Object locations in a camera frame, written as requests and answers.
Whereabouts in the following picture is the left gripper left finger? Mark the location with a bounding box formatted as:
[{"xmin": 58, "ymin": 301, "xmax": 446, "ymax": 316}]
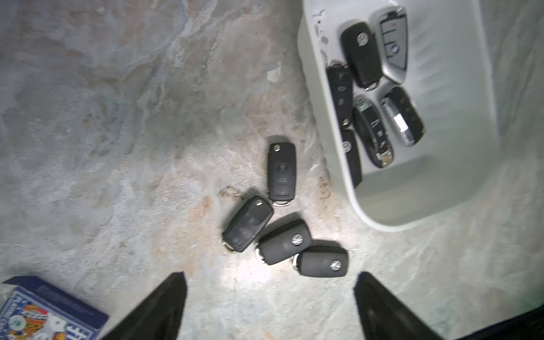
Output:
[{"xmin": 103, "ymin": 272, "xmax": 188, "ymax": 339}]

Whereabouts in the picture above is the black flip key with silver edge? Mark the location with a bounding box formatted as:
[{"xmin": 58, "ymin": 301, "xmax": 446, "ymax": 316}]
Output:
[{"xmin": 267, "ymin": 143, "xmax": 297, "ymax": 207}]

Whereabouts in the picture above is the silver BMW key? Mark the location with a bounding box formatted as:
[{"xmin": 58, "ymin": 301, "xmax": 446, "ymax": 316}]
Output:
[{"xmin": 371, "ymin": 5, "xmax": 409, "ymax": 84}]

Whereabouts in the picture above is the black key with chrome trim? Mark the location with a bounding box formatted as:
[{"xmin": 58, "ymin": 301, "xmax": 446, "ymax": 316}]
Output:
[{"xmin": 381, "ymin": 86, "xmax": 426, "ymax": 147}]

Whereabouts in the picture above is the black chrome Porsche key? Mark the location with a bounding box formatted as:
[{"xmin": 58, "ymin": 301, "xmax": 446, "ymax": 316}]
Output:
[{"xmin": 353, "ymin": 99, "xmax": 394, "ymax": 169}]

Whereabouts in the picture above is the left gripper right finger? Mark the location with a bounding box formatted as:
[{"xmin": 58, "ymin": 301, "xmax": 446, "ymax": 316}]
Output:
[{"xmin": 354, "ymin": 271, "xmax": 441, "ymax": 339}]

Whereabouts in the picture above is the white storage box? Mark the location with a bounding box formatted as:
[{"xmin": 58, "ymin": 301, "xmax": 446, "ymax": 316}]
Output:
[{"xmin": 297, "ymin": 1, "xmax": 500, "ymax": 232}]

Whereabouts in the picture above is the blue playing card box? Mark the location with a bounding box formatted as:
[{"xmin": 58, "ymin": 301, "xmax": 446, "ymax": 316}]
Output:
[{"xmin": 1, "ymin": 276, "xmax": 109, "ymax": 340}]

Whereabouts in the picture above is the white remote key fob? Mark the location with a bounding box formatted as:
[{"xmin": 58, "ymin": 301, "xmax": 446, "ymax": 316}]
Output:
[{"xmin": 312, "ymin": 9, "xmax": 330, "ymax": 67}]

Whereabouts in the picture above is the black vw key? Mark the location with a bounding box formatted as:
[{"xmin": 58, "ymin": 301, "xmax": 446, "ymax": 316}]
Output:
[
  {"xmin": 254, "ymin": 219, "xmax": 313, "ymax": 266},
  {"xmin": 340, "ymin": 22, "xmax": 383, "ymax": 92},
  {"xmin": 293, "ymin": 246, "xmax": 349, "ymax": 278}
]

